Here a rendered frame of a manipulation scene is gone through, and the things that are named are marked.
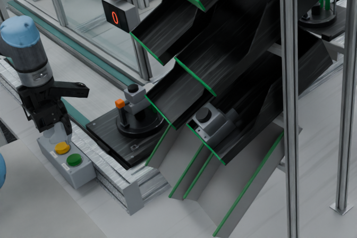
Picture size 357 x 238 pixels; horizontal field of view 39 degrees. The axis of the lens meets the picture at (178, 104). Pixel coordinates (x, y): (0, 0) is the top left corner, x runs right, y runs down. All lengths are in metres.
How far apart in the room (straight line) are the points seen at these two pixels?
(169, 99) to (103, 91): 0.63
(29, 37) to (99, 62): 0.68
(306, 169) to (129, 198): 0.47
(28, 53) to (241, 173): 0.53
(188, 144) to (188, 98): 0.16
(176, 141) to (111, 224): 0.29
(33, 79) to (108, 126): 0.35
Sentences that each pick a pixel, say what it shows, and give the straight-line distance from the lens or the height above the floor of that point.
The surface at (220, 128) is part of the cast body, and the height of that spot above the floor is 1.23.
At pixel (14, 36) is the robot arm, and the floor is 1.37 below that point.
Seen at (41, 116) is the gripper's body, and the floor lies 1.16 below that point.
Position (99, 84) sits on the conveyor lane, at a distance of 1.76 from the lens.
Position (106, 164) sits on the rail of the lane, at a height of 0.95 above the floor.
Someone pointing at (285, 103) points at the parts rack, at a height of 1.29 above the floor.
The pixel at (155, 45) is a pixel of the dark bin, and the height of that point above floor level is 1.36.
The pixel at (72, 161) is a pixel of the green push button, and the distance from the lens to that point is 1.39.
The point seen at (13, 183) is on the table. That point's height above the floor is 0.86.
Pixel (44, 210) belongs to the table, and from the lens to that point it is 1.46.
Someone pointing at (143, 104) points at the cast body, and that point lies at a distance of 1.40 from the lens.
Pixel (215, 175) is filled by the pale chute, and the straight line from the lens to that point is 1.15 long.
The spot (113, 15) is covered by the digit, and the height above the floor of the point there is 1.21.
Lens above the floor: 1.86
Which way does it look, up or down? 37 degrees down
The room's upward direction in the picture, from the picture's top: 11 degrees counter-clockwise
